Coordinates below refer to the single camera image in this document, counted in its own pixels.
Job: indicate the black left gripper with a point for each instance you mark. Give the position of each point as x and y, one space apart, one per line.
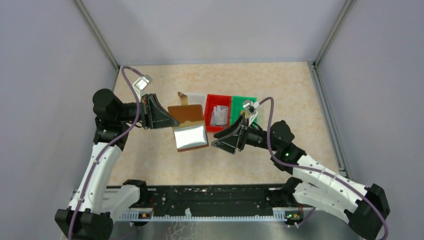
145 110

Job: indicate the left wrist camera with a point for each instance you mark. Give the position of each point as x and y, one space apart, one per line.
142 82

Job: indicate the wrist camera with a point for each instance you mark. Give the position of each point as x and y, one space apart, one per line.
142 82
250 106

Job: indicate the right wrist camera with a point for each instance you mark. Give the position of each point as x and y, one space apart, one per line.
250 106

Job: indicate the red plastic bin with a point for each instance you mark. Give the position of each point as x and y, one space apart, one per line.
213 100

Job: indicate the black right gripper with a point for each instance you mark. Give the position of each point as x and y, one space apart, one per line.
242 135

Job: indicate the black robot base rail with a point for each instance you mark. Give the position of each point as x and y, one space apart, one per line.
218 203

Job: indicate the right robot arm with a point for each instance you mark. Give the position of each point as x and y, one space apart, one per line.
363 208

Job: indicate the white VIP card stack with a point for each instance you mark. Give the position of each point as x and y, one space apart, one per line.
219 116

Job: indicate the translucent white plastic bin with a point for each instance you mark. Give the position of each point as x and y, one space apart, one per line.
196 99

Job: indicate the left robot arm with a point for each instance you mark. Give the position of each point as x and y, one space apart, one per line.
95 206

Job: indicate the brown leather card holder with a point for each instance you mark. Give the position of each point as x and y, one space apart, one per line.
191 134

